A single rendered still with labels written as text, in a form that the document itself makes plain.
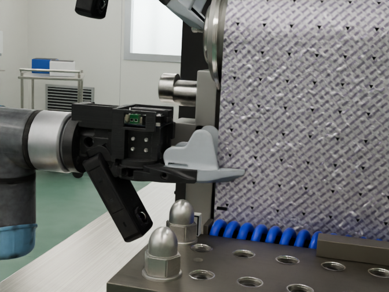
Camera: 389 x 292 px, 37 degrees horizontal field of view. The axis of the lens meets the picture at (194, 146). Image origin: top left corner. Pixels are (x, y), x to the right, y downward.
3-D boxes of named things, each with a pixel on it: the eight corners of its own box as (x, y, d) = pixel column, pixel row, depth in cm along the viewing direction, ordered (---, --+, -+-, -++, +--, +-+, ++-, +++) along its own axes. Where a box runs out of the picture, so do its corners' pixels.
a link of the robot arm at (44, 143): (27, 175, 69) (60, 163, 77) (62, 179, 68) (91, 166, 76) (27, 113, 68) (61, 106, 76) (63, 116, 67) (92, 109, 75)
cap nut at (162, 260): (149, 264, 55) (151, 218, 54) (186, 269, 54) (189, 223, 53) (135, 278, 52) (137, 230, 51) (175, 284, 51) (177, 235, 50)
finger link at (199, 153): (242, 135, 62) (161, 127, 65) (238, 188, 63) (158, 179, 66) (247, 131, 65) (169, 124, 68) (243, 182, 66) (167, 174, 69)
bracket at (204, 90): (171, 279, 84) (179, 67, 79) (213, 286, 83) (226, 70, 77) (160, 293, 79) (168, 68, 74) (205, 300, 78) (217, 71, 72)
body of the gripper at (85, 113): (160, 113, 64) (61, 105, 67) (157, 189, 65) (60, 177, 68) (179, 106, 71) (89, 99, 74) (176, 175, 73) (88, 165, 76)
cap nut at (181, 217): (169, 233, 64) (171, 193, 64) (201, 237, 63) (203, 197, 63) (158, 243, 61) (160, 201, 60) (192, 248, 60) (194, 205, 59)
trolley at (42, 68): (28, 158, 591) (27, 57, 573) (85, 159, 601) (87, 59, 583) (15, 179, 503) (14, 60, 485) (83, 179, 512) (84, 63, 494)
